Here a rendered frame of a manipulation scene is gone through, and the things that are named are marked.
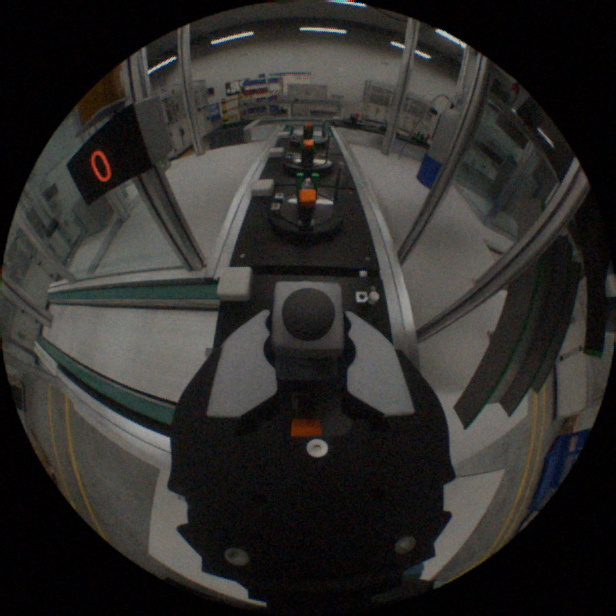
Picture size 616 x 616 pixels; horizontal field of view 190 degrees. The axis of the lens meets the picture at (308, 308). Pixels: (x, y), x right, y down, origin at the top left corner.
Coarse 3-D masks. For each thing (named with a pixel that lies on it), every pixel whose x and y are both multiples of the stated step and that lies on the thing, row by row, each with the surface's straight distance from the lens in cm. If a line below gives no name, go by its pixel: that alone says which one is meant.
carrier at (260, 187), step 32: (256, 192) 45; (288, 192) 42; (320, 192) 42; (352, 192) 48; (256, 224) 38; (288, 224) 34; (320, 224) 34; (352, 224) 38; (256, 256) 32; (288, 256) 31; (320, 256) 31; (352, 256) 33
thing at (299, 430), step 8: (296, 400) 14; (304, 400) 14; (312, 400) 14; (296, 408) 15; (304, 408) 15; (312, 408) 15; (296, 416) 15; (304, 416) 15; (312, 416) 15; (296, 424) 14; (304, 424) 14; (312, 424) 14; (296, 432) 14; (304, 432) 14; (312, 432) 14; (320, 432) 14
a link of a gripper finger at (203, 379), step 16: (208, 368) 9; (192, 384) 9; (208, 384) 8; (192, 400) 8; (208, 400) 8; (176, 416) 8; (192, 416) 8; (176, 432) 8; (192, 432) 7; (208, 432) 7; (224, 432) 7; (240, 432) 8; (176, 448) 7; (192, 448) 7; (208, 448) 7; (176, 464) 7; (192, 464) 7; (176, 480) 7
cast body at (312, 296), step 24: (288, 288) 13; (312, 288) 12; (336, 288) 13; (288, 312) 11; (312, 312) 11; (336, 312) 12; (288, 336) 12; (312, 336) 11; (336, 336) 12; (288, 360) 14; (312, 360) 14; (336, 360) 15
